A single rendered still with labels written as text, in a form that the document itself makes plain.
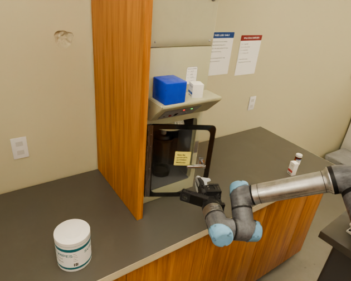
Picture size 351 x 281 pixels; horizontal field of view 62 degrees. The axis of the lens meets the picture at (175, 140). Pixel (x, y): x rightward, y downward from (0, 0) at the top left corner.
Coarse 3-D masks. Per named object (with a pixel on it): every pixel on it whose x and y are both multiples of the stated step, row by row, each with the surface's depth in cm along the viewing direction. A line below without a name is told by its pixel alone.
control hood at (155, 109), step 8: (208, 96) 131; (216, 96) 132; (152, 104) 121; (160, 104) 117; (176, 104) 119; (184, 104) 121; (192, 104) 124; (200, 104) 128; (208, 104) 133; (152, 112) 122; (160, 112) 118; (152, 120) 126
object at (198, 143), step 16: (160, 128) 130; (176, 128) 131; (192, 128) 132; (208, 128) 133; (160, 144) 134; (176, 144) 135; (192, 144) 136; (208, 144) 137; (160, 160) 138; (192, 160) 140; (208, 160) 141; (160, 176) 142; (176, 176) 143; (192, 176) 145; (160, 192) 147; (176, 192) 148
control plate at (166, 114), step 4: (184, 108) 125; (188, 108) 127; (196, 108) 132; (168, 112) 122; (172, 112) 124; (176, 112) 126; (180, 112) 128; (184, 112) 131; (188, 112) 133; (192, 112) 136; (160, 116) 124; (172, 116) 130
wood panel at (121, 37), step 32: (96, 0) 127; (128, 0) 104; (96, 32) 134; (128, 32) 109; (96, 64) 142; (128, 64) 114; (96, 96) 151; (128, 96) 120; (96, 128) 161; (128, 128) 126; (128, 160) 133; (128, 192) 141
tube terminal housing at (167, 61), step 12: (156, 48) 115; (168, 48) 118; (180, 48) 122; (192, 48) 125; (204, 48) 129; (156, 60) 118; (168, 60) 121; (180, 60) 124; (192, 60) 128; (204, 60) 132; (156, 72) 120; (168, 72) 124; (180, 72) 127; (204, 72) 135; (204, 84) 138; (156, 120) 131; (168, 120) 135; (180, 120) 139
